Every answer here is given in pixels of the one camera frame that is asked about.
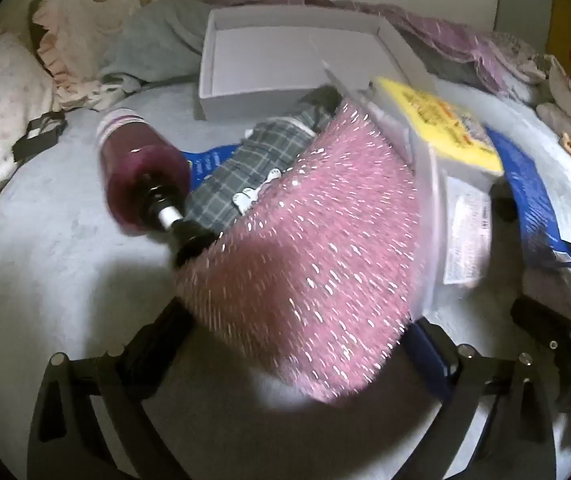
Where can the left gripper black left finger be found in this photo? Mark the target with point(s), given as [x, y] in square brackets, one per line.
[66, 441]

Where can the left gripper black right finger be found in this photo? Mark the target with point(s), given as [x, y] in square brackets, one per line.
[516, 441]

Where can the dark blue printed packet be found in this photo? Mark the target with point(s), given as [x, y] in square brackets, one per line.
[535, 213]

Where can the clear plastic label bag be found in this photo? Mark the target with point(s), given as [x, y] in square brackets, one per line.
[454, 205]

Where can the pink sparkly scrub sponge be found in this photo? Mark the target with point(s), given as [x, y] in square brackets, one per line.
[314, 282]

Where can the yellow sponge pack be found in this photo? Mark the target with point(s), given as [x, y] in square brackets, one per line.
[454, 133]

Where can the grey plaid slipper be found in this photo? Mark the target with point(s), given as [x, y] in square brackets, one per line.
[266, 154]

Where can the white cardboard box tray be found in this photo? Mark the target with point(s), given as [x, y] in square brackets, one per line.
[259, 60]

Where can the maroon bottle with white cap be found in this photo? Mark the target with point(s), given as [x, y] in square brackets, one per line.
[135, 160]

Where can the purple striped blanket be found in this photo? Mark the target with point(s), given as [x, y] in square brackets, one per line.
[455, 42]

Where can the blue eye mask packet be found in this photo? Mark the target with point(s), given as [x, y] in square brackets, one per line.
[203, 164]

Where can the grey fleece blanket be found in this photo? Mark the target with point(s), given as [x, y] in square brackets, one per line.
[163, 41]

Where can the pink ruffled pillow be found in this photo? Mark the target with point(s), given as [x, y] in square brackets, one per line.
[70, 38]

